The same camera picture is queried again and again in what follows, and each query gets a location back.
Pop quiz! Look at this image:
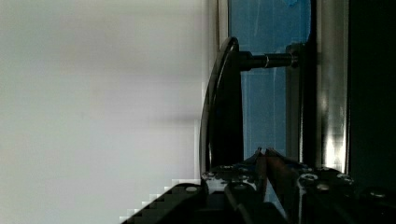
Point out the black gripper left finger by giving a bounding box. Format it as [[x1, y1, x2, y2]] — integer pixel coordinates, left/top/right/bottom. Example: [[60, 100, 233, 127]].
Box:
[[201, 147, 265, 200]]

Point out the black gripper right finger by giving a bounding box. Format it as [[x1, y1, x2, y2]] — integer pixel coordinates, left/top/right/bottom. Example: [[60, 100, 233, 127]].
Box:
[[264, 148, 307, 218]]

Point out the silver black toaster oven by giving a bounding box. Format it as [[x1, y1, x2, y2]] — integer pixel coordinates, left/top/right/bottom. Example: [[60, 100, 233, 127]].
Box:
[[199, 0, 395, 189]]

